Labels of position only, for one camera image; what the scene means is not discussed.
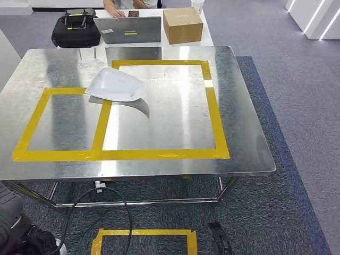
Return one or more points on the white lit display plinth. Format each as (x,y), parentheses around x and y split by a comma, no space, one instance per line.
(310,17)

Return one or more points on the white curved plastic part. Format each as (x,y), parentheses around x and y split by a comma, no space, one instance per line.
(114,86)

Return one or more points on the person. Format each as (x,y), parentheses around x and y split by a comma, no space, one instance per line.
(117,12)

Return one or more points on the white table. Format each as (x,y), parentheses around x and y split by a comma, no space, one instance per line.
(207,38)

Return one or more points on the grey laptop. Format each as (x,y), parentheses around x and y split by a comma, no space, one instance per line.
(127,30)

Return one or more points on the steel workbench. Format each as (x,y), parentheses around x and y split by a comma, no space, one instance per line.
(244,123)

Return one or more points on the black carry bag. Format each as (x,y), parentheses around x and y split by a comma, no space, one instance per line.
(75,33)

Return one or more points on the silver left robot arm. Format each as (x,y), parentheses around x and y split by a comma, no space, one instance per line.
(10,211)

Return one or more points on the cardboard box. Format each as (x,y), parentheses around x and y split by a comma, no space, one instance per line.
(183,26)

